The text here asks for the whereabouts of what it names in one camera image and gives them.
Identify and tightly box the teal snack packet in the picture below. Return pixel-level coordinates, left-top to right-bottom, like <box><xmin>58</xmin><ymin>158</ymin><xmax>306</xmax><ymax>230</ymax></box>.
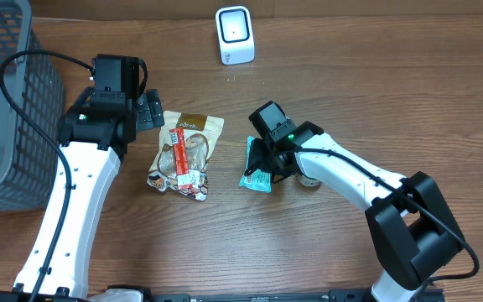
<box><xmin>239</xmin><ymin>136</ymin><xmax>272</xmax><ymax>193</ymax></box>

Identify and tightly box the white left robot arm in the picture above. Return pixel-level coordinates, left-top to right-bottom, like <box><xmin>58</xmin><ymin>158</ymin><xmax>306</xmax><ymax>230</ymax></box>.
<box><xmin>9</xmin><ymin>55</ymin><xmax>164</xmax><ymax>301</ymax></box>

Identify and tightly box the grey plastic mesh basket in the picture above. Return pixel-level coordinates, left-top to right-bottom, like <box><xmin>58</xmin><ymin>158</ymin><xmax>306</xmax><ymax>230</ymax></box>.
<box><xmin>0</xmin><ymin>0</ymin><xmax>65</xmax><ymax>211</ymax></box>

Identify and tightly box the red stick packet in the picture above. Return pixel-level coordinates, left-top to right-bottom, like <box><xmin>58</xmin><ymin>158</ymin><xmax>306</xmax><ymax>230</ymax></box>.
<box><xmin>169</xmin><ymin>128</ymin><xmax>193</xmax><ymax>190</ymax></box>

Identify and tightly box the green lid jar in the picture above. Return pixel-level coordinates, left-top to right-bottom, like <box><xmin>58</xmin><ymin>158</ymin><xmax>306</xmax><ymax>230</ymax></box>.
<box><xmin>296</xmin><ymin>174</ymin><xmax>321</xmax><ymax>187</ymax></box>

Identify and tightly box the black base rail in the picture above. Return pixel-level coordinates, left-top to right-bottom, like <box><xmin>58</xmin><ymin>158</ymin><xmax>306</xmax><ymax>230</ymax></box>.
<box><xmin>0</xmin><ymin>287</ymin><xmax>447</xmax><ymax>302</ymax></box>

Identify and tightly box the white barcode scanner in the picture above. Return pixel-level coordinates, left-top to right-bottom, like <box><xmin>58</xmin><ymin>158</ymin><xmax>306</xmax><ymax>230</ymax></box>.
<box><xmin>215</xmin><ymin>5</ymin><xmax>255</xmax><ymax>65</ymax></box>

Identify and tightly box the beige snack bag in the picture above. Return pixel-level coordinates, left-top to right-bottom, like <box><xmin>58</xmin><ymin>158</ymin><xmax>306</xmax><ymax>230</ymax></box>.
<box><xmin>147</xmin><ymin>111</ymin><xmax>225</xmax><ymax>201</ymax></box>

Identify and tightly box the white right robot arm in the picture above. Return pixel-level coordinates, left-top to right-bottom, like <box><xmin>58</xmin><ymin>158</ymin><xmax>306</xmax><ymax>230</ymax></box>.
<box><xmin>246</xmin><ymin>102</ymin><xmax>465</xmax><ymax>301</ymax></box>

